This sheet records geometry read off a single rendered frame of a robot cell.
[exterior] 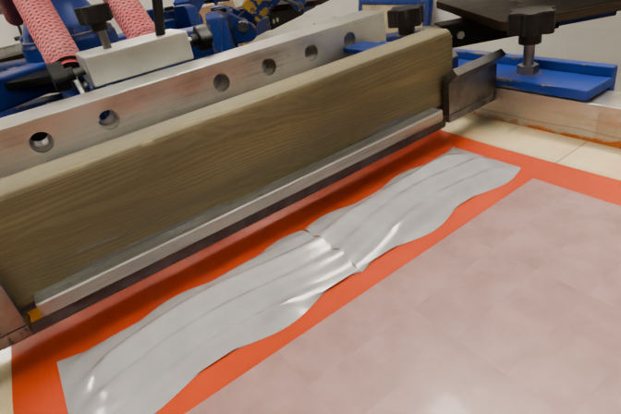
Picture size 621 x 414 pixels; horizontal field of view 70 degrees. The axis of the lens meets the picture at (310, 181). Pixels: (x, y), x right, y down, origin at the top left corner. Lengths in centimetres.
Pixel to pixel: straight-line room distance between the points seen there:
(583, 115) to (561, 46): 203
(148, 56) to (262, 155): 29
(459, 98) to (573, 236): 18
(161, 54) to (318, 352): 43
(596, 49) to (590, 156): 199
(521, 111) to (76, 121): 45
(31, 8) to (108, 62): 27
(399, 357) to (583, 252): 14
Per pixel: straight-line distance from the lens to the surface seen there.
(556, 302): 29
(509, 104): 49
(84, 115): 53
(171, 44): 59
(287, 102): 33
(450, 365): 25
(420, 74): 42
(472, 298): 28
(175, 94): 54
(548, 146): 45
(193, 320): 29
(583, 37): 243
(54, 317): 34
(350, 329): 27
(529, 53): 49
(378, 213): 34
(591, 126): 46
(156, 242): 31
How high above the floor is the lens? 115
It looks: 28 degrees down
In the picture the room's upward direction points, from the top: 11 degrees counter-clockwise
